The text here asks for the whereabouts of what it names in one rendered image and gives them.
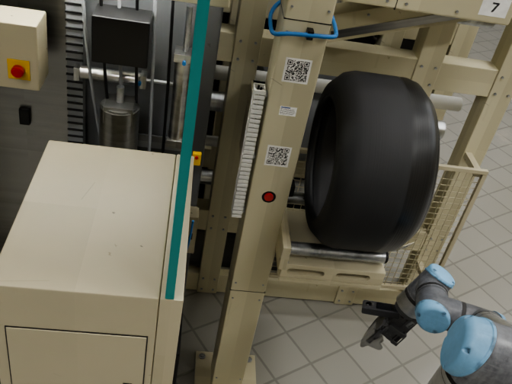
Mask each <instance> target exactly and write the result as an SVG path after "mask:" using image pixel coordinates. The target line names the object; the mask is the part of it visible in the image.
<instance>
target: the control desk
mask: <svg viewBox="0 0 512 384"><path fill-rule="evenodd" d="M180 156H181V155H177V158H176V155H173V154H166V153H160V152H147V151H139V150H133V149H120V148H114V147H106V146H93V145H87V144H80V143H73V142H60V141H53V140H50V141H49V142H48V143H47V145H46V148H45V150H44V153H43V155H42V158H41V160H40V163H39V165H38V166H37V170H36V171H35V174H34V176H33V179H32V181H31V183H30V186H29V188H28V190H27V193H26V195H25V197H24V200H23V202H22V204H21V207H20V209H19V211H18V214H17V216H16V218H15V220H14V223H13V225H12V227H11V230H10V232H9V234H8V237H7V239H6V241H5V244H4V246H3V249H2V251H1V254H0V382H1V384H172V381H173V375H174V365H175V359H176V353H177V347H178V336H179V331H180V325H181V314H182V308H183V302H184V283H185V273H186V262H187V243H188V232H189V222H190V202H191V191H192V181H193V170H194V157H193V156H191V160H190V171H189V178H188V185H187V196H186V203H185V210H184V221H183V228H182V235H181V246H180V253H179V259H178V272H177V278H176V284H175V292H174V299H166V298H165V291H166V283H167V276H168V262H169V255H170V247H171V234H172V226H173V219H174V205H175V198H176V191H177V184H178V170H179V163H180Z"/></svg>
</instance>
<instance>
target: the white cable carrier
mask: <svg viewBox="0 0 512 384"><path fill-rule="evenodd" d="M262 88H263V89H262ZM265 97H267V90H266V89H265V84H261V83H256V82H254V84H253V89H252V94H251V102H250V107H249V112H248V120H247V124H246V127H245V129H246V130H245V138H244V140H243V141H244V142H243V144H242V154H241V158H240V163H239V167H238V175H237V179H236V184H235V191H234V195H233V200H232V217H235V218H241V217H242V213H244V212H245V207H244V204H245V195H246V190H247V187H248V179H249V175H250V171H251V165H252V161H253V160H252V159H255V152H254V150H255V145H256V140H257V137H258V128H259V123H260V121H261V120H260V118H261V115H262V109H263V104H264V99H265Z"/></svg>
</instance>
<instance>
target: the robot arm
mask: <svg viewBox="0 0 512 384"><path fill-rule="evenodd" d="M454 285H455V281H454V279H453V277H452V276H451V275H450V273H449V272H448V271H447V270H445V269H444V268H443V267H441V266H440V265H438V264H430V265H429V266H428V267H426V268H424V270H423V271H422V272H421V273H420V274H419V275H418V276H417V277H416V278H415V279H414V280H413V281H412V282H411V283H410V284H409V285H408V286H407V287H406V288H405V289H404V290H403V291H402V292H401V293H399V294H398V295H397V297H396V302H395V305H394V304H388V303H384V302H375V301H369V300H364V301H363V305H362V311H361V312H362V313H363V314H367V315H376V316H379V317H377V318H376V320H375V321H374V322H373V323H372V324H371V326H370V327H369V329H368V330H367V331H366V333H365V335H364V336H363V337H362V339H361V342H360V346H361V347H365V346H370V347H372V348H375V349H377V350H382V345H381V343H382V342H383V336H385V337H386V338H387V339H388V340H389V341H390V343H392V344H394V345H395V346H397V345H398V344H399V343H400V342H401V341H403V340H404V339H405V338H406V337H407V333H408V332H409V331H410V330H411V329H412V328H413V327H414V326H415V325H416V324H418V325H419V326H420V327H421V328H422V329H423V330H425V331H427V332H430V333H434V334H438V333H441V332H444V331H447V336H446V337H445V338H444V340H443V345H442V347H441V352H440V364H441V365H440V366H439V368H438V369H437V371H436V372H435V374H434V375H433V376H432V378H431V379H430V381H429V382H428V384H512V323H510V322H508V321H507V320H506V318H505V317H504V316H503V315H502V314H500V313H499V312H496V311H491V310H488V309H483V308H481V307H478V306H474V305H472V304H468V303H466V302H462V301H459V300H457V299H452V298H449V297H448V291H449V290H450V289H452V288H453V287H454ZM382 335H383V336H382ZM401 338H402V339H401ZM400 339H401V340H400ZM399 340H400V341H399ZM397 342H398V343H397Z"/></svg>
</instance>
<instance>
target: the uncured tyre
mask: <svg viewBox="0 0 512 384"><path fill-rule="evenodd" d="M439 160H440V131H439V124H438V119H437V113H436V111H435V108H434V105H433V103H432V101H431V99H430V98H429V97H428V96H427V94H426V92H425V91H424V89H423V88H422V87H421V86H420V85H419V84H418V83H417V82H414V81H412V80H411V79H409V78H405V77H399V76H394V75H383V74H377V73H372V72H361V71H350V72H343V73H341V74H340V75H339V76H338V77H336V78H335V79H333V80H332V81H331V82H329V83H328V84H327V85H326V87H325V89H324V91H323V92H322V95H321V97H320V99H319V101H318V105H317V108H316V110H315V115H314V118H313V121H312V128H311V132H310V136H309V144H308V149H307V156H306V170H305V184H304V199H305V211H306V220H307V223H308V226H309V229H310V231H311V232H312V233H313V234H314V236H315V237H316V238H317V239H318V240H319V241H320V242H321V243H322V244H323V245H326V246H328V247H331V248H339V249H347V250H355V251H369V252H378V253H386V252H390V251H396V250H398V249H399V248H400V247H401V246H403V245H404V244H405V243H406V242H407V241H409V240H410V239H411V238H412V237H413V236H414V235H415V234H416V233H417V231H418V230H419V228H420V227H421V225H422V223H423V221H424V219H425V217H426V215H427V212H428V210H429V208H430V204H431V201H432V198H433V195H434V190H435V186H436V182H437V174H438V168H439Z"/></svg>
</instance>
